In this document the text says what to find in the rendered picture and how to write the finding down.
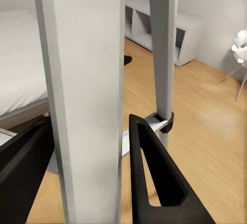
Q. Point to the bookcase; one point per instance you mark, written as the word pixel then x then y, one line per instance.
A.
pixel 138 26

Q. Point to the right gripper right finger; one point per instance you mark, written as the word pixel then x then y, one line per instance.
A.
pixel 179 203

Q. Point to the camera tripod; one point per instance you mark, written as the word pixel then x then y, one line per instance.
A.
pixel 83 44

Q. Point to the bed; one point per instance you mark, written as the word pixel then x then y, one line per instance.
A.
pixel 23 91

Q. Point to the digital camera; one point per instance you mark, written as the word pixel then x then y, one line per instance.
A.
pixel 127 59

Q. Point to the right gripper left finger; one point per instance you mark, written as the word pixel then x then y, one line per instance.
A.
pixel 23 163

